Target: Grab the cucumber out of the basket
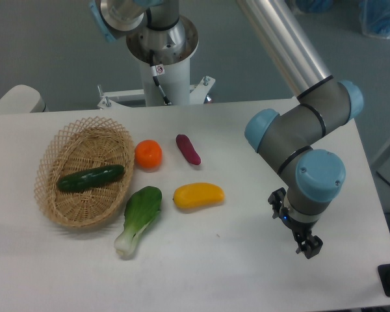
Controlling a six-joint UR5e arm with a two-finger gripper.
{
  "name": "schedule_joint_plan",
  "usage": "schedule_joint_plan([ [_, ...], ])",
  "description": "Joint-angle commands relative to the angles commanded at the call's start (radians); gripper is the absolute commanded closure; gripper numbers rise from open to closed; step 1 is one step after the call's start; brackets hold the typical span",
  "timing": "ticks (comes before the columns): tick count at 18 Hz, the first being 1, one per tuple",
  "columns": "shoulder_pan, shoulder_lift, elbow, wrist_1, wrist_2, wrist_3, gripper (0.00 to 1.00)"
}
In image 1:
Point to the yellow mango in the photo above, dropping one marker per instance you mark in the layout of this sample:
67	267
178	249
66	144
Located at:
196	195

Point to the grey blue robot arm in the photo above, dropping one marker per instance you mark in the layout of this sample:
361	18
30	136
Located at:
312	177

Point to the white chair back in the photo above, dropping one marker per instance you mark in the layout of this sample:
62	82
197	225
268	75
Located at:
22	99

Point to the green bok choy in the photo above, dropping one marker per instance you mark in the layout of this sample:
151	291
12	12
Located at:
141	210

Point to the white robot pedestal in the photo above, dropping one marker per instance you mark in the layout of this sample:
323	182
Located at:
163	58

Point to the woven wicker basket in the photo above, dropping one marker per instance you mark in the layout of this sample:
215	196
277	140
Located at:
84	144

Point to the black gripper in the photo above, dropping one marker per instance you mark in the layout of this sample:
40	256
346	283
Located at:
300	224

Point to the blue plastic bag right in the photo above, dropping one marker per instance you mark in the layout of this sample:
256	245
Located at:
374	17

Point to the blue plastic bag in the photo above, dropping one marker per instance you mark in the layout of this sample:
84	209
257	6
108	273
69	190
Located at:
311	6
374	17

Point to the green cucumber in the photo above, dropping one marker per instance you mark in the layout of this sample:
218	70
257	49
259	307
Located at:
90	178

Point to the orange tangerine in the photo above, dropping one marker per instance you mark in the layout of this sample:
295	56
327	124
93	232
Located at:
148	154

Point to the blue plastic bag left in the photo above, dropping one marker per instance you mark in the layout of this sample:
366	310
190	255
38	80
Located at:
311	6

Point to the purple sweet potato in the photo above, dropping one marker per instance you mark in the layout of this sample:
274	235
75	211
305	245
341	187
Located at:
187	149

